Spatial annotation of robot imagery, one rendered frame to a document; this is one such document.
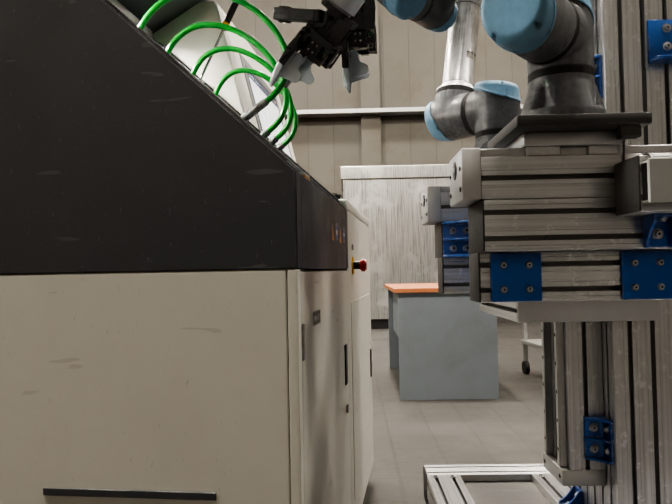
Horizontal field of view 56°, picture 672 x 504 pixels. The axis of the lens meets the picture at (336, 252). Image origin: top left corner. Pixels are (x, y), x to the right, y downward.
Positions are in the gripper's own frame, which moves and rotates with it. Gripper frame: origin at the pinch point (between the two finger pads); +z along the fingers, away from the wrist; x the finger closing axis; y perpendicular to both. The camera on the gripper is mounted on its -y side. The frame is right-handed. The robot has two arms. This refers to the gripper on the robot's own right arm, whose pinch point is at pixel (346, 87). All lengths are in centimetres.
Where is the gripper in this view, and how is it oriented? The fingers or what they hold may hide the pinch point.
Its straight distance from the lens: 154.1
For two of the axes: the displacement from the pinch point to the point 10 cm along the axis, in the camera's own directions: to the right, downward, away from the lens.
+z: 0.2, 10.0, -0.3
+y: 9.9, -0.2, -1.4
